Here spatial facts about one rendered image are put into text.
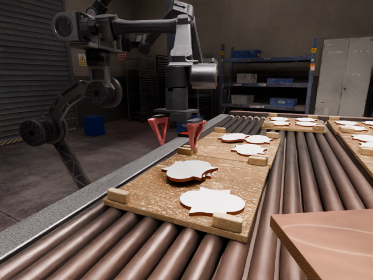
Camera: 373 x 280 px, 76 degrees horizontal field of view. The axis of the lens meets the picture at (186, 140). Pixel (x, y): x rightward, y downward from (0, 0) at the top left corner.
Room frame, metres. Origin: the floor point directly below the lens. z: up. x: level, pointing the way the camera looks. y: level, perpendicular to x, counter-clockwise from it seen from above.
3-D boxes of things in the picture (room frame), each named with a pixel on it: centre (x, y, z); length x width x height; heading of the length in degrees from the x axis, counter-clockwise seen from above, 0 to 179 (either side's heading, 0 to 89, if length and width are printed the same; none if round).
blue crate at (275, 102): (5.13, -2.06, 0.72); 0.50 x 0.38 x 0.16; 53
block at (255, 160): (0.77, -0.24, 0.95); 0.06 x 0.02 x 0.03; 66
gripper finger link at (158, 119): (0.63, 0.06, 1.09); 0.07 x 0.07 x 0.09; 59
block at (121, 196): (0.52, 0.16, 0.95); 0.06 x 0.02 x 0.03; 66
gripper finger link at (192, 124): (0.59, 0.00, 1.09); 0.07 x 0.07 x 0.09; 59
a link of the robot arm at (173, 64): (0.61, 0.02, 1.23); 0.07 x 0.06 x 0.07; 80
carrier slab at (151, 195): (0.65, -0.04, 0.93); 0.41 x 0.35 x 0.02; 156
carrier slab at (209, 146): (1.03, -0.22, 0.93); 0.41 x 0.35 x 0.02; 155
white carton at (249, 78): (5.54, -1.35, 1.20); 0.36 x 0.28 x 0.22; 48
